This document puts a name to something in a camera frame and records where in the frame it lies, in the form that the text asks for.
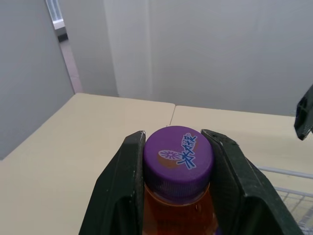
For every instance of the purple-capped amber drink bottle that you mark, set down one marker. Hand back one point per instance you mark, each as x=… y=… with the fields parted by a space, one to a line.
x=177 y=166

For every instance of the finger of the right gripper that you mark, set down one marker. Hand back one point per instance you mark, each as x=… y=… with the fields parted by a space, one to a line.
x=304 y=115

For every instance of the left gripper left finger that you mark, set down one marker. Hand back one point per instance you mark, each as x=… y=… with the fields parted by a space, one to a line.
x=119 y=186

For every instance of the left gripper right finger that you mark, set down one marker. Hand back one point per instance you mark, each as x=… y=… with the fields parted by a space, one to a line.
x=240 y=186

